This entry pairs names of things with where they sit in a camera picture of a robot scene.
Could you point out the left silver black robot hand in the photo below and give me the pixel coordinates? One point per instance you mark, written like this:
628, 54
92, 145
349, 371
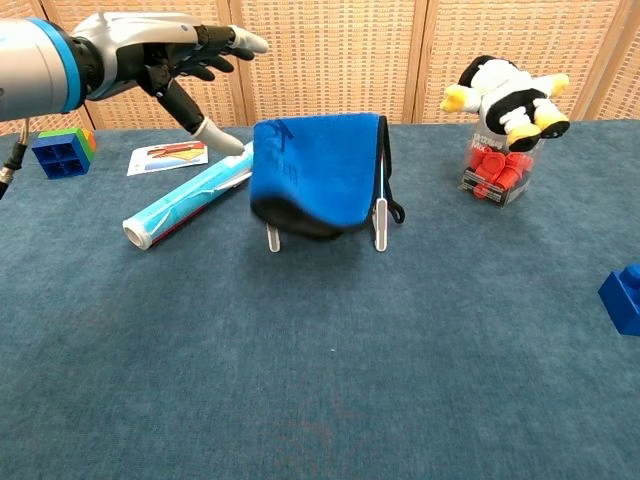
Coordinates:
135, 40

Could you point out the blue grey cloth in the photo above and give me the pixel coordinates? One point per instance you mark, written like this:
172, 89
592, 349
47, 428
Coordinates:
320, 170

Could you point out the orange toy brick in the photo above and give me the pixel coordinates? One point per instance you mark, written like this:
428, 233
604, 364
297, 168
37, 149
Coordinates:
89, 142

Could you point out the green toy brick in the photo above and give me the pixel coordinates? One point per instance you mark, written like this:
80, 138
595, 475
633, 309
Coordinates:
60, 133

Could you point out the printed picture card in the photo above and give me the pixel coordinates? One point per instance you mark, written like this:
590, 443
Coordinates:
160, 157

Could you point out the blue toy brick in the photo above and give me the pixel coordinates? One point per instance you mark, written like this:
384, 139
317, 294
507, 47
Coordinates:
622, 302
60, 155

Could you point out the teal plastic wrap roll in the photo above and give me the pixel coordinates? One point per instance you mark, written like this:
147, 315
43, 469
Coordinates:
185, 202

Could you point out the wicker folding screen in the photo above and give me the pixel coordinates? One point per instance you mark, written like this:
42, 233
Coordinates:
330, 60

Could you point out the teal felt table mat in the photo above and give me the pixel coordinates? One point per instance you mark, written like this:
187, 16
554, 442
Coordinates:
320, 350

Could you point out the black white plush penguin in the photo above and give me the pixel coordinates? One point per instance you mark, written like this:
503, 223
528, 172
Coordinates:
505, 97

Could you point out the clear box of red caps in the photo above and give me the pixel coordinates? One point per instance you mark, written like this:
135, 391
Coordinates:
495, 175

